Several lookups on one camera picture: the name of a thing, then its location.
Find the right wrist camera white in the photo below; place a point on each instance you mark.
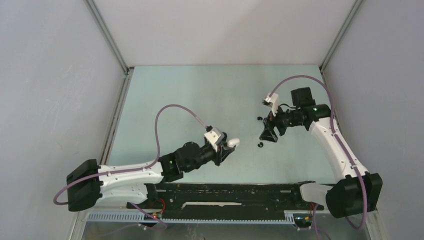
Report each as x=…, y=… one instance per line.
x=272, y=100

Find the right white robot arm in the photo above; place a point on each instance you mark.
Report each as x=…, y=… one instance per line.
x=356, y=190

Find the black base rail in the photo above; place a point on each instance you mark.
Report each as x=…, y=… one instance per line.
x=224, y=202

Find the white earbud case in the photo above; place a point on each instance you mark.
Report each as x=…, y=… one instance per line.
x=232, y=143

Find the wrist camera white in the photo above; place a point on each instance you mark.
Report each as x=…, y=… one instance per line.
x=213, y=136
x=272, y=100

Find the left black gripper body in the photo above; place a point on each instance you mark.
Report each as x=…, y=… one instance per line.
x=208, y=153

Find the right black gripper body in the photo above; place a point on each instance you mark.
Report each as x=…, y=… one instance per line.
x=283, y=120

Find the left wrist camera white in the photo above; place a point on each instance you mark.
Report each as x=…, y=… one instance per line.
x=213, y=136

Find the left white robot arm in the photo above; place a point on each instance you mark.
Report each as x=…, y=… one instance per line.
x=92, y=184

